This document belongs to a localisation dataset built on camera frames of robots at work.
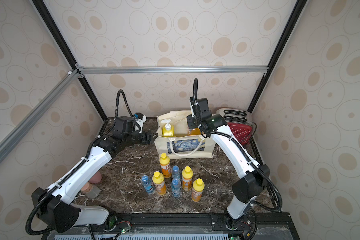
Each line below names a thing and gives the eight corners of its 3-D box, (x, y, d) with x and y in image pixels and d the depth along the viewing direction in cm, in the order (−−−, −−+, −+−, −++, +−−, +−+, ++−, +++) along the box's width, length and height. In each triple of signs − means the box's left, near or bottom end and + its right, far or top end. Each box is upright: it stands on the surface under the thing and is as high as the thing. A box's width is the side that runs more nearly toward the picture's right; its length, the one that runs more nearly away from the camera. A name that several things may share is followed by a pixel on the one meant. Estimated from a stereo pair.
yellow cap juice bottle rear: (163, 178, 91) (158, 159, 73) (166, 172, 93) (162, 152, 76) (170, 180, 90) (166, 161, 72) (172, 174, 92) (170, 154, 75)
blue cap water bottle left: (147, 193, 85) (141, 182, 73) (148, 186, 88) (142, 175, 75) (154, 193, 85) (149, 182, 73) (155, 186, 88) (150, 175, 75)
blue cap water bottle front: (172, 196, 84) (170, 185, 71) (174, 189, 87) (172, 177, 74) (179, 198, 83) (178, 187, 71) (181, 191, 86) (181, 179, 73)
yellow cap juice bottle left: (157, 193, 85) (150, 176, 67) (162, 187, 87) (156, 169, 69) (162, 198, 83) (156, 181, 65) (167, 192, 85) (163, 175, 67)
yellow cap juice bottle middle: (182, 192, 85) (181, 175, 68) (182, 184, 88) (181, 166, 71) (191, 192, 85) (193, 175, 68) (190, 184, 88) (192, 166, 71)
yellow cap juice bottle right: (191, 203, 82) (193, 188, 64) (191, 194, 85) (193, 178, 67) (200, 203, 82) (205, 188, 64) (199, 194, 85) (204, 178, 67)
